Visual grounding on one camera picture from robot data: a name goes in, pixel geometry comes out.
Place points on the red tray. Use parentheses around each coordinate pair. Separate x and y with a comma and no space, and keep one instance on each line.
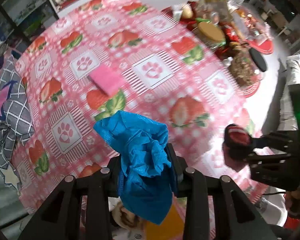
(263,46)

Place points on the white fabric object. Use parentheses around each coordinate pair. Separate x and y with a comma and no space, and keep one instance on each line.
(295,68)

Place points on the pile of snacks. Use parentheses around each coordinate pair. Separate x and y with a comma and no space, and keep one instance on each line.
(230,22)

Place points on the gold snack package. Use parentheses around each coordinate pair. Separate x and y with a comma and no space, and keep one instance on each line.
(215,1)

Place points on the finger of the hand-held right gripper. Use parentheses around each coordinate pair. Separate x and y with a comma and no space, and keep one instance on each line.
(272,140)
(272,158)

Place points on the grey checked star pillowcase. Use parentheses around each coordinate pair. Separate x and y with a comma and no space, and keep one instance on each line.
(10,110)

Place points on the jar with wooden lid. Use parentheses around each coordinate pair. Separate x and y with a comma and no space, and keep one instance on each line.
(211,33)

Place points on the blue mesh cloth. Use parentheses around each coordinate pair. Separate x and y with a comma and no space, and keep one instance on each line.
(140,155)

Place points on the floral tissue pack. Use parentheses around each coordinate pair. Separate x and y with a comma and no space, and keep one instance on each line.
(165,225)

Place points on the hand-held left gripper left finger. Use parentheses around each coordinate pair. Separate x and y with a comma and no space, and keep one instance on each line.
(113,177)

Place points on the nut jar with black lid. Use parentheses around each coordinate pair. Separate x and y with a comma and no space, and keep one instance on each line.
(242,70)

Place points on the pink sponge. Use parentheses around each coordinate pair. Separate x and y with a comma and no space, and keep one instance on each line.
(106,80)

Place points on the person's right hand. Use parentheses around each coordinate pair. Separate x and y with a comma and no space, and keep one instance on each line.
(298,202)

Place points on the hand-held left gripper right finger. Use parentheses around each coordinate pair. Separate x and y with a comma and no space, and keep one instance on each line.
(175,172)

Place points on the glass display cabinet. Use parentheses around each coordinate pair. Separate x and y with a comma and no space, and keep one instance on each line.
(27,15)

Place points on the pink strawberry tablecloth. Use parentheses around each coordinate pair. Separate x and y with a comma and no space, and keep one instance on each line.
(140,67)

